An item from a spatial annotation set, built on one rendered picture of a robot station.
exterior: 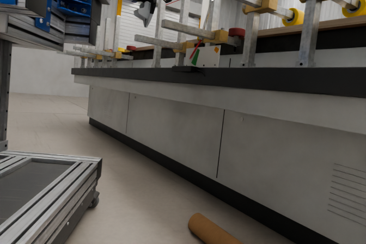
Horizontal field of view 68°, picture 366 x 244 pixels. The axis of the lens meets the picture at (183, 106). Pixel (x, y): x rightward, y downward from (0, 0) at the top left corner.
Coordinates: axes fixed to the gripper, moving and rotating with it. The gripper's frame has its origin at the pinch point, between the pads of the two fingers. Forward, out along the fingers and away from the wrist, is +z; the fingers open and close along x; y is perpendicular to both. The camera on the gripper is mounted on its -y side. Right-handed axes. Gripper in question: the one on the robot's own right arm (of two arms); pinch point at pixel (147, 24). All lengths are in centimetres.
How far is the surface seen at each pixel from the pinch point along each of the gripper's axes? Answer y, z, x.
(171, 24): -9.7, -1.8, 1.5
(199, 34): -24.2, -1.0, 1.6
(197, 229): -21, 78, 19
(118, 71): -32, 15, -107
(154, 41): -16.1, 1.5, -23.5
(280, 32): -52, -5, 22
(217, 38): -33.1, -0.7, 3.8
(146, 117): -56, 50, -99
